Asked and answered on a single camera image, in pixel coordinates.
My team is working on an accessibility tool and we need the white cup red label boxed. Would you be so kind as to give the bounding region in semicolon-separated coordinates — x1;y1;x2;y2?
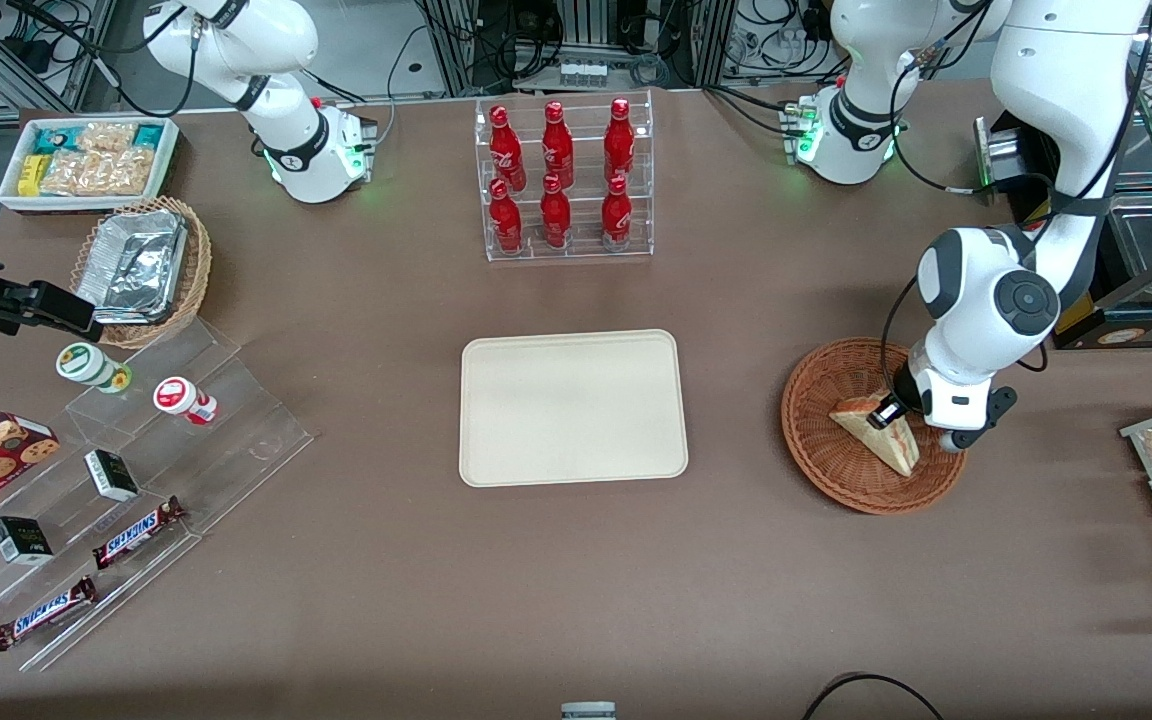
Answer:
153;376;219;427

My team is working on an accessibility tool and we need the oval wicker basket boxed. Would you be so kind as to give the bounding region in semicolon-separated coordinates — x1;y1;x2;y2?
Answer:
69;195;214;351

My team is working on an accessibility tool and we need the clear acrylic bottle rack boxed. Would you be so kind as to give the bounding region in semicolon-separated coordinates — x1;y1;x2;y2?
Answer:
474;88;655;263

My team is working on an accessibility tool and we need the clear cracker bag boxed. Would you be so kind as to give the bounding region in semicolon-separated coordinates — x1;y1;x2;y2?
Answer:
76;121;138;157
40;147;154;197

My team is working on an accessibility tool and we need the cream plastic tray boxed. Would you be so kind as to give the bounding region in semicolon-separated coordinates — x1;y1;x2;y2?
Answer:
459;329;690;489

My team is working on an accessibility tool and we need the clear acrylic step display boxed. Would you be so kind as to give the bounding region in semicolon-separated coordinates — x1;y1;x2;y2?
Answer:
0;318;315;673

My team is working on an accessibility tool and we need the aluminium foil tray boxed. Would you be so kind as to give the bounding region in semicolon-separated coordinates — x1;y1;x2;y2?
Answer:
76;208;189;326

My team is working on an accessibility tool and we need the aluminium frame post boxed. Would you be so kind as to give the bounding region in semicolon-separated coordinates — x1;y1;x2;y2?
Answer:
424;0;479;97
691;0;737;87

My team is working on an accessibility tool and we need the black cable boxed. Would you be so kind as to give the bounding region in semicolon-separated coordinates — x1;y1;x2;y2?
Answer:
801;671;947;720

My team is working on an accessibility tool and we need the red cola bottle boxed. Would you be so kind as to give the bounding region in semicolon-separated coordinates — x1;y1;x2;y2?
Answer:
541;100;575;189
604;97;636;184
489;105;527;193
489;178;525;254
601;175;633;251
540;174;573;249

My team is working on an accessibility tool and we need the white cup green label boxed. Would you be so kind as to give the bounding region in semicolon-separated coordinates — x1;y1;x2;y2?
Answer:
56;342;133;394

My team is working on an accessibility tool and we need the snickers bar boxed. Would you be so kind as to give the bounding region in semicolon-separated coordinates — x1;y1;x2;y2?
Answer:
91;496;188;571
0;575;98;652

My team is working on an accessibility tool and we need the black food warmer appliance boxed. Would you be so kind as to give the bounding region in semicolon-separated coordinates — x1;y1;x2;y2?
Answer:
974;15;1152;351

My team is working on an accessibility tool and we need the small black box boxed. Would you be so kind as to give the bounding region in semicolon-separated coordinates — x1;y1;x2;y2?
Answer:
0;516;55;567
84;449;141;503

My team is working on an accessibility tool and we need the triangle sandwich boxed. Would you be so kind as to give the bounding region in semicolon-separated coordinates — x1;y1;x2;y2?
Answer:
829;395;922;478

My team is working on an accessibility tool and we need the white snack bin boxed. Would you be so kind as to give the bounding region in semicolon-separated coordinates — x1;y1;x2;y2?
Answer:
0;115;182;216

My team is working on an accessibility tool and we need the round brown wicker basket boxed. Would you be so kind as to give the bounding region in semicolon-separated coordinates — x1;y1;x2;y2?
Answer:
781;337;969;516

